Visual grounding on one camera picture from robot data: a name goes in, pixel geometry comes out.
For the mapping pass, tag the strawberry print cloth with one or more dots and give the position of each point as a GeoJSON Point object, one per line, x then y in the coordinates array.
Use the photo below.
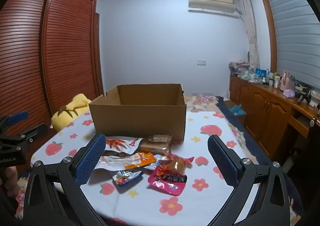
{"type": "Point", "coordinates": [200, 146]}

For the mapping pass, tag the grey window blind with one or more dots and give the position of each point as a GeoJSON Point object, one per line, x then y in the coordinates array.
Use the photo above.
{"type": "Point", "coordinates": [295, 35]}

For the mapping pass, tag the crinkled silver snack packet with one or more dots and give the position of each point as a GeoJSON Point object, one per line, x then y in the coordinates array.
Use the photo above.
{"type": "Point", "coordinates": [163, 158]}

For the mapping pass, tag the pink bottle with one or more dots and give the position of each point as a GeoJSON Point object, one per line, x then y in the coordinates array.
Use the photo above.
{"type": "Point", "coordinates": [285, 82]}

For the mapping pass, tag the pink snack packet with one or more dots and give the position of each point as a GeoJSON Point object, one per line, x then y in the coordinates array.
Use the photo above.
{"type": "Point", "coordinates": [165, 181]}

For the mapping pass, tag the brown and red snack packet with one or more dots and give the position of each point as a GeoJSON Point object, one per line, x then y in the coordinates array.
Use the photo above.
{"type": "Point", "coordinates": [176, 166]}

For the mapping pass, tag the brown cardboard box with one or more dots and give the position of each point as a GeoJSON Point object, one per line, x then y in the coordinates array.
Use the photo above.
{"type": "Point", "coordinates": [140, 121]}

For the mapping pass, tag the orange and white snack packet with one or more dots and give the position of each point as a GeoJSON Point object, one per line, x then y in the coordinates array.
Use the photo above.
{"type": "Point", "coordinates": [117, 161]}

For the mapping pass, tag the brown louvred wardrobe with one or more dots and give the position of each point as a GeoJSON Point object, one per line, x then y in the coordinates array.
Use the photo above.
{"type": "Point", "coordinates": [37, 53]}

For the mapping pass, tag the wall socket plate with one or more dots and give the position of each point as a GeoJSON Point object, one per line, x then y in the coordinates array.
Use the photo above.
{"type": "Point", "coordinates": [201, 62]}

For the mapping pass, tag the clear brown cake packet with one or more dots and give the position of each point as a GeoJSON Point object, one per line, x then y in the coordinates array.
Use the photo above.
{"type": "Point", "coordinates": [155, 148]}

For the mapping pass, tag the pile of patterned clothes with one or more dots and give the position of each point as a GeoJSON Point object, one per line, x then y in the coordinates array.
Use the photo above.
{"type": "Point", "coordinates": [238, 67]}

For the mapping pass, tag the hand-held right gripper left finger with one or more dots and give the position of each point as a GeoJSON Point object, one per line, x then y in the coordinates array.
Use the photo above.
{"type": "Point", "coordinates": [91, 159]}

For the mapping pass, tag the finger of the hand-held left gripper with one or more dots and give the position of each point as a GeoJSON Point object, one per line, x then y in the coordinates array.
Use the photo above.
{"type": "Point", "coordinates": [17, 118]}
{"type": "Point", "coordinates": [35, 131]}

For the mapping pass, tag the teal cloth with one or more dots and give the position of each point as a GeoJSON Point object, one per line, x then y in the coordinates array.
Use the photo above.
{"type": "Point", "coordinates": [237, 110]}

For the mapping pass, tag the person's left hand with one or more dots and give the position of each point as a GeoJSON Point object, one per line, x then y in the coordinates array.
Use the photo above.
{"type": "Point", "coordinates": [11, 181]}

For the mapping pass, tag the patterned curtain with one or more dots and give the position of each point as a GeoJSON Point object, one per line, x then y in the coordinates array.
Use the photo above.
{"type": "Point", "coordinates": [251, 28]}

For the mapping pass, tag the wooden window frame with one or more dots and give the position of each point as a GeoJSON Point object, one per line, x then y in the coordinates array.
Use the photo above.
{"type": "Point", "coordinates": [268, 28]}

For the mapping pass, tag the wall air conditioner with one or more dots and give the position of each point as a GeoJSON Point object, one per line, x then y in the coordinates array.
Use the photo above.
{"type": "Point", "coordinates": [212, 0]}

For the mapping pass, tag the red label snack packet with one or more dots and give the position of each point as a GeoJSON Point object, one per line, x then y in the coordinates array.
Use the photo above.
{"type": "Point", "coordinates": [120, 144]}

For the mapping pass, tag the floral blanket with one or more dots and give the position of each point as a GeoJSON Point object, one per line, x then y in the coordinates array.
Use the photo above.
{"type": "Point", "coordinates": [200, 102]}

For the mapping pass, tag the blue box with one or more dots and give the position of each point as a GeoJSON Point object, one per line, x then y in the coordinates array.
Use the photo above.
{"type": "Point", "coordinates": [260, 73]}

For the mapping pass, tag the black figurine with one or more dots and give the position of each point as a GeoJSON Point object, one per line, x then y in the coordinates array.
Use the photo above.
{"type": "Point", "coordinates": [303, 94]}

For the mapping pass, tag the blue and white snack packet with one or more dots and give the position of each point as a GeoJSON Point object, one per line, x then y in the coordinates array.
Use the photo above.
{"type": "Point", "coordinates": [127, 178]}

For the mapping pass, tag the purple face mask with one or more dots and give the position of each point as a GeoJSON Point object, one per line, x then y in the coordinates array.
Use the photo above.
{"type": "Point", "coordinates": [289, 93]}

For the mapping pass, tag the wooden sideboard cabinet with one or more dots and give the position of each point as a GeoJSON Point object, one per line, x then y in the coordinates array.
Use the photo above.
{"type": "Point", "coordinates": [262, 111]}

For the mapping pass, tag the small beige snack packet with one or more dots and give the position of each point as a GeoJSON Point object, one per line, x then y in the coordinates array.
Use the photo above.
{"type": "Point", "coordinates": [160, 138]}

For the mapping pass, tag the yellow plush pillow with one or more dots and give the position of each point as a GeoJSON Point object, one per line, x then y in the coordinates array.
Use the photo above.
{"type": "Point", "coordinates": [72, 113]}

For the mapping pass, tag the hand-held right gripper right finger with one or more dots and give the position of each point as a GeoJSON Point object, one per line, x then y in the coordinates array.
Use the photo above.
{"type": "Point", "coordinates": [222, 159]}

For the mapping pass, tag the navy bed sheet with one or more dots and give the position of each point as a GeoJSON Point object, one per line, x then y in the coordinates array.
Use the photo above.
{"type": "Point", "coordinates": [235, 128]}

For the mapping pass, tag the white jar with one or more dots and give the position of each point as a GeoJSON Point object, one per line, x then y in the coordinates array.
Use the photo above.
{"type": "Point", "coordinates": [276, 82]}

